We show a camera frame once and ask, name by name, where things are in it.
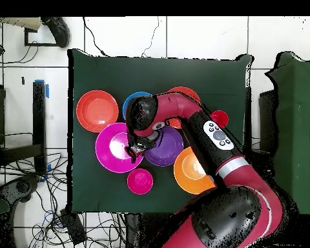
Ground large magenta plastic bowl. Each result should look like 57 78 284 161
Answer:
95 122 145 174

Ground purple plastic bowl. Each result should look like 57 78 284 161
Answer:
143 125 185 167

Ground small crimson plastic bowl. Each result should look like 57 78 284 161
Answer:
126 168 154 195

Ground red-orange plastic bowl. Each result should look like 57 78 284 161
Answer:
76 89 119 133
166 86 202 129

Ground light blue plastic bowl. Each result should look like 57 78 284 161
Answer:
122 91 153 121

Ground large orange plastic bowl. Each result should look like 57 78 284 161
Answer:
173 146 217 195

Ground dark green tablecloth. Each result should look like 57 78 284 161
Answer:
67 48 254 216

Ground red plastic cup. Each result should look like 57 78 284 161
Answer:
209 110 229 129

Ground black power brick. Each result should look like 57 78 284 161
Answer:
59 208 88 245

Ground black office chair base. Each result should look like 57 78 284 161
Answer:
0 175 41 205

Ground black box beside table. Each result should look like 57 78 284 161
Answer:
258 89 276 154

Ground person's black shoe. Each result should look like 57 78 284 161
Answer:
41 17 71 49

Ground person's leg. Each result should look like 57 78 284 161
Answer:
0 17 42 31

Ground tangle of black cables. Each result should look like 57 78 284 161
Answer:
0 152 68 248

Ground black cable with plug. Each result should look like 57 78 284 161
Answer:
81 17 109 57

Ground black bench frame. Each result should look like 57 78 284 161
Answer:
0 80 48 167

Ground thin black cable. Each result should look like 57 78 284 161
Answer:
141 17 160 58

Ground black square floor frame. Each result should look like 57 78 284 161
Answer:
24 26 63 48

